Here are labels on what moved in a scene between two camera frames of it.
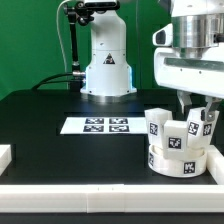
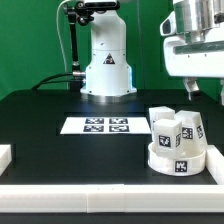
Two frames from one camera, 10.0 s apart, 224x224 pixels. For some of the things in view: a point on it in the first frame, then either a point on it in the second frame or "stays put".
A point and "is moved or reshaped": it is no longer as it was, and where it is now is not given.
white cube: (199, 132) is moved or reshaped
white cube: (155, 120) is moved or reshaped
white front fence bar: (111, 198) stays put
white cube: (175, 139) is moved or reshaped
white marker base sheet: (104, 125) stays put
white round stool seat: (193, 165) is moved or reshaped
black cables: (56, 81) stays put
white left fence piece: (5, 156) stays put
